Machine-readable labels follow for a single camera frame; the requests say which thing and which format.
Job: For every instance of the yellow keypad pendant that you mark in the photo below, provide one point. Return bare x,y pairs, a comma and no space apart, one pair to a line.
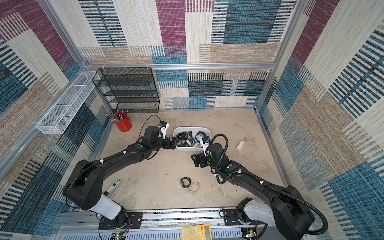
200,232

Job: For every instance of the grey white handheld device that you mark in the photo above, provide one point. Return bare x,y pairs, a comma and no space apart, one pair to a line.
112,189

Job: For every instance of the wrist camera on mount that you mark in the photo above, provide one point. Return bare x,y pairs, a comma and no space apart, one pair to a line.
205,142
163,126

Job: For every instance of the black wire shelf rack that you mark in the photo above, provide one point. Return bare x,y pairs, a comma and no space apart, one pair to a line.
128,89

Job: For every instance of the black rugged digital watch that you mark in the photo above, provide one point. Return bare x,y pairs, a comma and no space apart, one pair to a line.
200,135

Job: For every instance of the black slim band watch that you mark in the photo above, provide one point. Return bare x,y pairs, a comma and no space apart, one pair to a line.
185,182

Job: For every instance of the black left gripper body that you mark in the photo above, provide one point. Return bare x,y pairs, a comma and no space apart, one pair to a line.
166,144

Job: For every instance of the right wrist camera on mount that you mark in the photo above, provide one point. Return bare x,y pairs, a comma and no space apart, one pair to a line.
205,142

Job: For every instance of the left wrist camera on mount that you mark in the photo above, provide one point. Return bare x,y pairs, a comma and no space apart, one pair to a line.
163,126

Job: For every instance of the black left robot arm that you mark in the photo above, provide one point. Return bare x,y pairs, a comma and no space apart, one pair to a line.
85,184

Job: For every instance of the black chunky watch front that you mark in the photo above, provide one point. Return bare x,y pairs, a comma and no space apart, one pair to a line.
182,137

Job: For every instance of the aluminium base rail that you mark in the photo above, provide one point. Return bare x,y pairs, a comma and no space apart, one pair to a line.
163,225

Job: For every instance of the white plastic storage box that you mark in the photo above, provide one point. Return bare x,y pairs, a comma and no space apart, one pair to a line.
194,131

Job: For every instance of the red pen cup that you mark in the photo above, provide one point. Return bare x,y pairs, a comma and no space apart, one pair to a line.
124,125

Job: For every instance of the translucent blue watch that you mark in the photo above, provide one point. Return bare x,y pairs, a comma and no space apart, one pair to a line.
190,142

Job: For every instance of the white mesh wall basket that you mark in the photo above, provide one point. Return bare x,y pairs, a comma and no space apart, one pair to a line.
60,115

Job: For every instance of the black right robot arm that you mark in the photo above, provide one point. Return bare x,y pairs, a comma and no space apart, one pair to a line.
291,214

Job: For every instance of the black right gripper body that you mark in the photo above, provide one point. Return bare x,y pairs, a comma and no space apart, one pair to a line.
199,160

